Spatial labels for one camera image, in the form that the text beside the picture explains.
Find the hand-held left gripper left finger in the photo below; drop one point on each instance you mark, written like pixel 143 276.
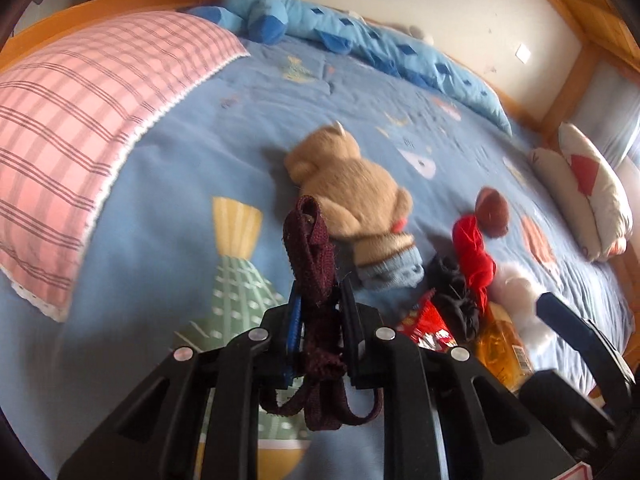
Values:
pixel 294 330

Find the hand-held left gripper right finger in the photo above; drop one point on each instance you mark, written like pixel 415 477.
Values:
pixel 350 330

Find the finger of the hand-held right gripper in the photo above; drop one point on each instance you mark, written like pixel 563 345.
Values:
pixel 565 315
pixel 565 405

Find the white plush toy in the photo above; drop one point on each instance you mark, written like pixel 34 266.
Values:
pixel 420 32
pixel 520 300

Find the amber plastic bottle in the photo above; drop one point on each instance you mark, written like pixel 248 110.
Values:
pixel 502 345

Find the red snack wrapper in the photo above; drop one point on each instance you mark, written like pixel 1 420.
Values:
pixel 425 322

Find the maroon knitted band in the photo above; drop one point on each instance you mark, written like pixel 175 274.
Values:
pixel 312 250

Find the black cloth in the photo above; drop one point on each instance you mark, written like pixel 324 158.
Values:
pixel 450 290

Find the red cloth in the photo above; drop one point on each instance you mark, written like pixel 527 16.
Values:
pixel 472 250

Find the rust brown sock ball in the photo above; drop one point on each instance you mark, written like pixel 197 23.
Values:
pixel 492 210

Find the white cushion small red mark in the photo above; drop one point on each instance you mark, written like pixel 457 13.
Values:
pixel 560 190

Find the white cushion red print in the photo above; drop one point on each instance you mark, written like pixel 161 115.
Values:
pixel 590 170

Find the brown teddy bear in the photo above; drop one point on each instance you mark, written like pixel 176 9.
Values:
pixel 350 180

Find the blue fish print blanket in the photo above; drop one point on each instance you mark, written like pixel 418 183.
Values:
pixel 200 170

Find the pink plaid pillow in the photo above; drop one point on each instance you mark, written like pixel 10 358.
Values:
pixel 75 135

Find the blue plush toy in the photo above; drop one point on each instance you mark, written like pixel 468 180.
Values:
pixel 350 30

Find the white wall switch plate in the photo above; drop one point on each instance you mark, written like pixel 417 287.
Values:
pixel 523 53

